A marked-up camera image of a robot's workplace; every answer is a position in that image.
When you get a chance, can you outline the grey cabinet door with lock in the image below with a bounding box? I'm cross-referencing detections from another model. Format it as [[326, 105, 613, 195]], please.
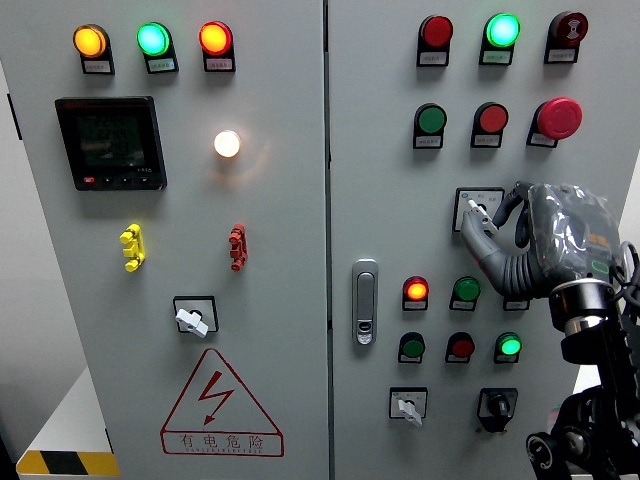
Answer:
[[324, 0, 640, 480]]

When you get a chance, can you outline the green lit lamp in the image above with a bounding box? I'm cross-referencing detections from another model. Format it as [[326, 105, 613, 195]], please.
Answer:
[[478, 12, 522, 67], [135, 21, 180, 75]]

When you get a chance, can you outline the small red lit lamp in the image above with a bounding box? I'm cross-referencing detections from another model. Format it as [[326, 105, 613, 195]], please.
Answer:
[[401, 275, 430, 313]]

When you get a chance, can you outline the black door hinge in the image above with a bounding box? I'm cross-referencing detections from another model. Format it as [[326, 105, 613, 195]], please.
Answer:
[[5, 92, 23, 141]]

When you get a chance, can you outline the black-handle turn switch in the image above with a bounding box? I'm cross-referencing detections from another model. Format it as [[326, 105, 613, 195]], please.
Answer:
[[475, 387, 519, 434]]

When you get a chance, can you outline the white round lamp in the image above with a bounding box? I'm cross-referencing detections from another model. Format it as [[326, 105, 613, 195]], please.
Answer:
[[213, 129, 242, 159]]

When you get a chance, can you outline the small green lit button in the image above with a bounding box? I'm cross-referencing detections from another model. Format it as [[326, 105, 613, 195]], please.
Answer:
[[492, 332, 523, 365]]

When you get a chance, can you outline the red warning triangle sticker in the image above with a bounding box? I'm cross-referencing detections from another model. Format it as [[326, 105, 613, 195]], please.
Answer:
[[159, 347, 285, 459]]

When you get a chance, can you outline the white-handle turn switch small plate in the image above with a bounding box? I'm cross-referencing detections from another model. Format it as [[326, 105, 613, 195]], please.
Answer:
[[388, 386, 429, 428]]

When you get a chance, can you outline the white-handle turn switch black plate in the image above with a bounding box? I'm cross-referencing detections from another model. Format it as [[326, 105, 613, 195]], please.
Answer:
[[172, 294, 220, 340]]

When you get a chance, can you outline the yellow round lamp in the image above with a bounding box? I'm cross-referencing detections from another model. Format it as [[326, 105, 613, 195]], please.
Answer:
[[72, 23, 116, 76]]

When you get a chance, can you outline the dark red buzzer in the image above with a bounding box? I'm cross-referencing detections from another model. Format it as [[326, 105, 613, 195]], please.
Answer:
[[543, 10, 590, 65]]

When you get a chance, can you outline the small red push button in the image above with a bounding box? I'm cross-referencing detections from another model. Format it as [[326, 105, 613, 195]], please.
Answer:
[[444, 332, 476, 365]]

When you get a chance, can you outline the large red stop button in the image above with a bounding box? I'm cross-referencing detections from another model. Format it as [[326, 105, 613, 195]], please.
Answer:
[[525, 96, 584, 149]]

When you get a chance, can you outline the red unlit lamp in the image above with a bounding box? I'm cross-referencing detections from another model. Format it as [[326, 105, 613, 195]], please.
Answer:
[[415, 14, 455, 69]]

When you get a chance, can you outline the small green unlit lamp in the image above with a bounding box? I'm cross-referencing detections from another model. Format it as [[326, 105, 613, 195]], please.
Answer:
[[448, 276, 482, 313]]

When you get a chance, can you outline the silver door lock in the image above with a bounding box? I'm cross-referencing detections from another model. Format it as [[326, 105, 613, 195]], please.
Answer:
[[351, 258, 380, 347]]

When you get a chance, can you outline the grey turn switch large plate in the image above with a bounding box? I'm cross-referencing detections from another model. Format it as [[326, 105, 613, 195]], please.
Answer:
[[451, 186, 506, 234]]

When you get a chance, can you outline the grey cabinet door with display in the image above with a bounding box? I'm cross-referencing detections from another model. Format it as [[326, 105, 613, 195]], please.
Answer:
[[0, 0, 330, 480]]

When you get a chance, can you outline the black yellow striped tape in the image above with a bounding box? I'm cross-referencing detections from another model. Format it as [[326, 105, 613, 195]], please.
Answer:
[[15, 449, 120, 477]]

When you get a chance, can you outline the small yellow handle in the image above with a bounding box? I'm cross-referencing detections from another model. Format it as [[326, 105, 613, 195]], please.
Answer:
[[118, 223, 147, 273]]

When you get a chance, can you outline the small green push button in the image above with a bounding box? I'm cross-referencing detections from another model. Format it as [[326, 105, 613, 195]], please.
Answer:
[[397, 331, 427, 365]]

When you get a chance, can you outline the small red handle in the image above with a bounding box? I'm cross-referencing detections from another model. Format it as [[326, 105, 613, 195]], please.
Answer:
[[228, 223, 249, 273]]

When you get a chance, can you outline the black display meter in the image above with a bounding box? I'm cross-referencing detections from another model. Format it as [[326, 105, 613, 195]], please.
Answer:
[[54, 95, 168, 192]]

